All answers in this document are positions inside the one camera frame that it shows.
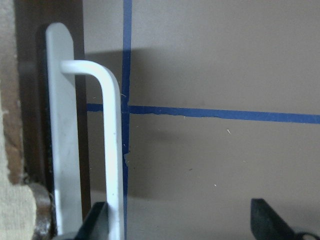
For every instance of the wooden drawer with white handle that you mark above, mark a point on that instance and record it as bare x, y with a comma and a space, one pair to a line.
44, 184

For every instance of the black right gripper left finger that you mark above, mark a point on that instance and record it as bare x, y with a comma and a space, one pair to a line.
96, 223

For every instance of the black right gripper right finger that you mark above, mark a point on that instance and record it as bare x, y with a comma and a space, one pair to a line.
266, 224

